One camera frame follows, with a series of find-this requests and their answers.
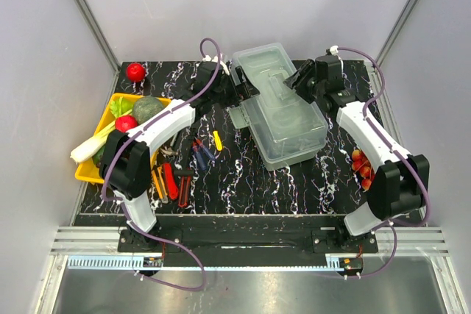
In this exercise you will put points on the red utility knife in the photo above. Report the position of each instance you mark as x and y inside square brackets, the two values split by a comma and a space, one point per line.
[171, 185]

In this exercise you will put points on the green lettuce leaf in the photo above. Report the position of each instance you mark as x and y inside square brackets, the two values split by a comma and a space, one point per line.
[120, 106]

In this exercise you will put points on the red cherry bunch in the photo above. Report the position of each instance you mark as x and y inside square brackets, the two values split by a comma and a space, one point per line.
[363, 167]

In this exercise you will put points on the blue screwdriver with red band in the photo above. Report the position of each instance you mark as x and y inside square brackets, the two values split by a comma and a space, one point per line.
[205, 150]

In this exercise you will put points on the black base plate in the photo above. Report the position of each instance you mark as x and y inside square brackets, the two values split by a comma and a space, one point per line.
[248, 241]

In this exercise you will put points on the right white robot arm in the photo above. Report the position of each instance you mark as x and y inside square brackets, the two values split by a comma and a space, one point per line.
[401, 179]

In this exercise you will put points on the clear grey plastic toolbox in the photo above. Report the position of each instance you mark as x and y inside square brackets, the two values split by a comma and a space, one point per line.
[286, 129]

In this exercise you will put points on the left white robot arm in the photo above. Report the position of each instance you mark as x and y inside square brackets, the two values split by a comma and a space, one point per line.
[126, 166]

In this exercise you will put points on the red tomato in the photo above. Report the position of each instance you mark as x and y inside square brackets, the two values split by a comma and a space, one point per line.
[135, 72]

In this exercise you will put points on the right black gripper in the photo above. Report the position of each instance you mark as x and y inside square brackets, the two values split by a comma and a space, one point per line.
[304, 72]

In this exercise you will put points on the yellow handled screwdriver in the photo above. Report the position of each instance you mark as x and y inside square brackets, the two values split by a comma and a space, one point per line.
[217, 140]

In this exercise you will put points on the red radish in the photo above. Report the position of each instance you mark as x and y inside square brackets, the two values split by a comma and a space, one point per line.
[125, 123]

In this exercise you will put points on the black claw hammer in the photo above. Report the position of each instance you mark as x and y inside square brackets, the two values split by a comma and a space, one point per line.
[172, 145]

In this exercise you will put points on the white green leek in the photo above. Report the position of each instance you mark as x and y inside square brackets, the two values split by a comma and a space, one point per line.
[88, 148]

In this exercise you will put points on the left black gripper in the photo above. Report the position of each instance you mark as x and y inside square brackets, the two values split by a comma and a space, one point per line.
[244, 91]

